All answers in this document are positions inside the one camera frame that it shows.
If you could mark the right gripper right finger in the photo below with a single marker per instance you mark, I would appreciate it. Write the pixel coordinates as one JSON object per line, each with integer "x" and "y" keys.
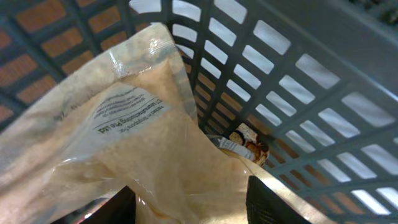
{"x": 263, "y": 206}

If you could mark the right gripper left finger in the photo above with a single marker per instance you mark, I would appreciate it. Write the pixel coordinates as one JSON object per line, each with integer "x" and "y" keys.
{"x": 120, "y": 209}

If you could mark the beige brown snack pouch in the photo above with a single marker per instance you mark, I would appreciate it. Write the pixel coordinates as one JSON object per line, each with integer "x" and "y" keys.
{"x": 245, "y": 142}

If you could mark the cream bag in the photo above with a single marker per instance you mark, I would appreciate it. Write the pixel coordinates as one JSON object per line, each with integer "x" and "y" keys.
{"x": 127, "y": 118}

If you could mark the grey plastic lattice basket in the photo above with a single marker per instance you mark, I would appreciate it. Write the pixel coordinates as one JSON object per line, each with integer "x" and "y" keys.
{"x": 316, "y": 80}

